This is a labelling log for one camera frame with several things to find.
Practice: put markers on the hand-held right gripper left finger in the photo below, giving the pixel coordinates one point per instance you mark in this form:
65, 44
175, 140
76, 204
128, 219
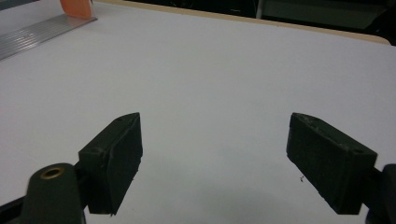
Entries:
115, 161

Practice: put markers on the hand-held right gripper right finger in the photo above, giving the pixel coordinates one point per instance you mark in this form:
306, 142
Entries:
330, 161

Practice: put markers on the clear plastic package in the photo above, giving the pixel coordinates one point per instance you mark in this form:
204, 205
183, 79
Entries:
31, 34

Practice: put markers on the orange phone case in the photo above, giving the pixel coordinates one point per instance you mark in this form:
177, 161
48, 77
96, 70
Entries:
76, 7

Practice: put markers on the wooden table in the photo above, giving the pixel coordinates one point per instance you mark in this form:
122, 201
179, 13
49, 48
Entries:
373, 37

